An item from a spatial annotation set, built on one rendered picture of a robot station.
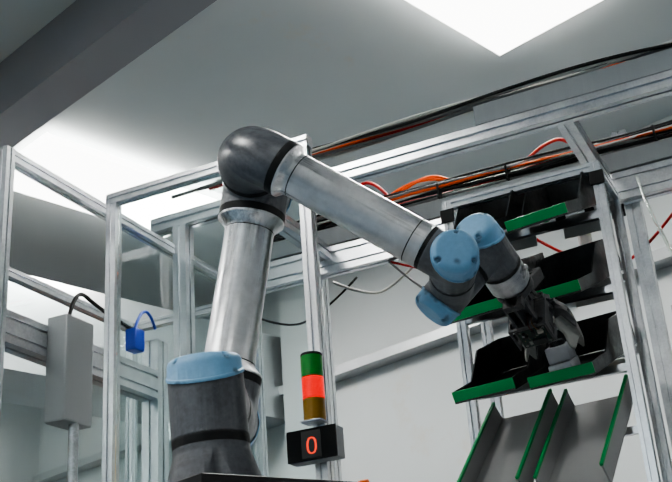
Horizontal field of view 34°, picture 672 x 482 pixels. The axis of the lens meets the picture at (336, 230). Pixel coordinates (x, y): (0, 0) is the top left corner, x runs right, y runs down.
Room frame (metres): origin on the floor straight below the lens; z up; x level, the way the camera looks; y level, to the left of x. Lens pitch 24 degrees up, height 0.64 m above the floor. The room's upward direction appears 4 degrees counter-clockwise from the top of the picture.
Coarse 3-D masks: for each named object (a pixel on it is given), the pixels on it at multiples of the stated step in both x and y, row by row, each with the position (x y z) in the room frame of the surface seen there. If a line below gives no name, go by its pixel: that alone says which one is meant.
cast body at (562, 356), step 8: (552, 344) 1.97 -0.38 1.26; (560, 344) 1.97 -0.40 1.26; (552, 352) 1.97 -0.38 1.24; (560, 352) 1.97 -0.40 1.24; (568, 352) 1.96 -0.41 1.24; (552, 360) 1.98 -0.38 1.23; (560, 360) 1.98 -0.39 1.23; (568, 360) 1.97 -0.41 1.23; (576, 360) 1.99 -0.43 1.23; (552, 368) 1.98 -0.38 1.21; (560, 368) 1.97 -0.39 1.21
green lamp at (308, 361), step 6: (306, 354) 2.38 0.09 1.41; (312, 354) 2.38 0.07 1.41; (318, 354) 2.39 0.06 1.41; (300, 360) 2.40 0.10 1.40; (306, 360) 2.38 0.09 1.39; (312, 360) 2.38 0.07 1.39; (318, 360) 2.39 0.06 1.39; (306, 366) 2.38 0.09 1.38; (312, 366) 2.38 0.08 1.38; (318, 366) 2.39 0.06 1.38; (306, 372) 2.38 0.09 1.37; (312, 372) 2.38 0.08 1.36; (318, 372) 2.38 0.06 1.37
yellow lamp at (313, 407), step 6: (306, 402) 2.39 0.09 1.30; (312, 402) 2.38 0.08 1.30; (318, 402) 2.38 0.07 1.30; (324, 402) 2.40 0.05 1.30; (306, 408) 2.39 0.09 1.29; (312, 408) 2.38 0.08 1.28; (318, 408) 2.38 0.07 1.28; (324, 408) 2.39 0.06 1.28; (306, 414) 2.39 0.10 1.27; (312, 414) 2.38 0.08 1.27; (318, 414) 2.38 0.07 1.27; (324, 414) 2.39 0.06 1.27
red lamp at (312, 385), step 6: (306, 378) 2.38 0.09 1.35; (312, 378) 2.38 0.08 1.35; (318, 378) 2.38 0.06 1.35; (306, 384) 2.38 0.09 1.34; (312, 384) 2.38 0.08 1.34; (318, 384) 2.38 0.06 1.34; (306, 390) 2.38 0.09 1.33; (312, 390) 2.38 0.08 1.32; (318, 390) 2.38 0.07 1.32; (306, 396) 2.38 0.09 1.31; (312, 396) 2.38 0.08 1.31; (318, 396) 2.39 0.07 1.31; (324, 396) 2.40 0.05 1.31
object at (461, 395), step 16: (480, 352) 2.18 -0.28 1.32; (496, 352) 2.24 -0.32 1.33; (512, 352) 2.26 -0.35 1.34; (544, 352) 2.13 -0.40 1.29; (480, 368) 2.17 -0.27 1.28; (496, 368) 2.23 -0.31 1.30; (512, 368) 2.27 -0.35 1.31; (528, 368) 2.06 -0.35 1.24; (480, 384) 2.16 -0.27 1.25; (496, 384) 2.01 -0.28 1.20; (512, 384) 2.00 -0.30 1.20; (464, 400) 2.06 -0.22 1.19
